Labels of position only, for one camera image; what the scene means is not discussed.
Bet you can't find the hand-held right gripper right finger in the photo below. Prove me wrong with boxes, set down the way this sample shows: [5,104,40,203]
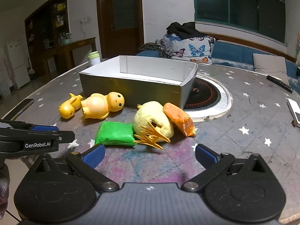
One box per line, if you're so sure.
[182,143,270,193]

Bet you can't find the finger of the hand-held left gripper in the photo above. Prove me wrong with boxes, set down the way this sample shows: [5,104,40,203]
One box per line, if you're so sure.
[53,131,76,144]
[0,119,60,132]

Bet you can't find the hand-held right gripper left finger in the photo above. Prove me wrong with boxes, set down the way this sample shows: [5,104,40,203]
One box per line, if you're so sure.
[30,143,120,193]

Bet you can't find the small yellow duck toy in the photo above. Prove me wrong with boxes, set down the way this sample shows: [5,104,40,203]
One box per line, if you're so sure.
[58,93,83,119]

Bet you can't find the green packet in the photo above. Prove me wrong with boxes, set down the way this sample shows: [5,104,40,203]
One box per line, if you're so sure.
[94,121,136,146]

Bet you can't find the orange packet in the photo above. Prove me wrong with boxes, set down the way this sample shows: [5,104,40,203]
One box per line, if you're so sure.
[163,102,196,137]

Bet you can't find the large yellow duck toy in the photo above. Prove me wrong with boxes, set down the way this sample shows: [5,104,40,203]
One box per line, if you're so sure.
[80,91,125,120]

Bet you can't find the yellow plush chick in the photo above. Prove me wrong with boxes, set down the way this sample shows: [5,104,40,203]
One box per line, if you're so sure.
[133,101,174,150]

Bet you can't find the grey cardboard box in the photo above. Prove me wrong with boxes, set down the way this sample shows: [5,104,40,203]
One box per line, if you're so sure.
[79,55,198,110]

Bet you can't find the person's left hand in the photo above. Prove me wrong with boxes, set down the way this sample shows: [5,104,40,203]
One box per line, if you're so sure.
[0,165,10,219]

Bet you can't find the black smartphone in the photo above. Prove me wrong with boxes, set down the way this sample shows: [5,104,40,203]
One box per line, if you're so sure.
[1,98,35,120]

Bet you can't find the star-print grey tablecloth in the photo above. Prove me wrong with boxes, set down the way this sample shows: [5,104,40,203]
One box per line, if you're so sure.
[0,61,300,217]

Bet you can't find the round built-in induction cooker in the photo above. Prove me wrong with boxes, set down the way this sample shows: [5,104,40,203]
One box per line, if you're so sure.
[183,74,233,119]

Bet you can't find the white fridge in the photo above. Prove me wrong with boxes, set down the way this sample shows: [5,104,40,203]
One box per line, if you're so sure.
[6,40,31,90]

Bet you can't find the white jar with green lid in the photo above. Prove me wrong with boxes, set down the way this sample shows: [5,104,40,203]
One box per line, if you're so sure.
[87,51,102,66]

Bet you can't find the wooden desk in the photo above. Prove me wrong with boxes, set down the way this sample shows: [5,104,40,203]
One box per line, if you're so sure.
[43,37,97,73]

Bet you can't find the white remote control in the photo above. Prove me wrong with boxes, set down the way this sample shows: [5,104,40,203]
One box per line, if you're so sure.
[287,98,300,123]

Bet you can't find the black remote control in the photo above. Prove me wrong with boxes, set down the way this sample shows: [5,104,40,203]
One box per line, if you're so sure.
[267,75,293,92]

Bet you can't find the dark wooden shelf cabinet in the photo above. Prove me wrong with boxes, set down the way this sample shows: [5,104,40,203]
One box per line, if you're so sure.
[25,0,71,75]

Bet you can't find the butterfly-print blanket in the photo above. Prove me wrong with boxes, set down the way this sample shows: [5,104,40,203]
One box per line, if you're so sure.
[164,33,216,64]

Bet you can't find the blue sofa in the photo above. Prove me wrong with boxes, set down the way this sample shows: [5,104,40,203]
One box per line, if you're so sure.
[136,40,300,87]

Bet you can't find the grey pillow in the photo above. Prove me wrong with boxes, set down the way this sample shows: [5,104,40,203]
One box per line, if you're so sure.
[253,53,291,85]

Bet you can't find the plaid cloth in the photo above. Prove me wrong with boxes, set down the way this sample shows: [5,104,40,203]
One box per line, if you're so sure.
[139,38,174,59]

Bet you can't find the dark wooden door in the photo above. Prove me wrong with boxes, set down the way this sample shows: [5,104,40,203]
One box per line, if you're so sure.
[96,0,144,59]

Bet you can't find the black clothes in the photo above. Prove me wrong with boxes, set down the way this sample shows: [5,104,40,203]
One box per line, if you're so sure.
[166,22,219,40]

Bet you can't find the green-framed window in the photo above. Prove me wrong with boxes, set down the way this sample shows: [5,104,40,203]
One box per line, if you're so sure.
[193,0,287,44]

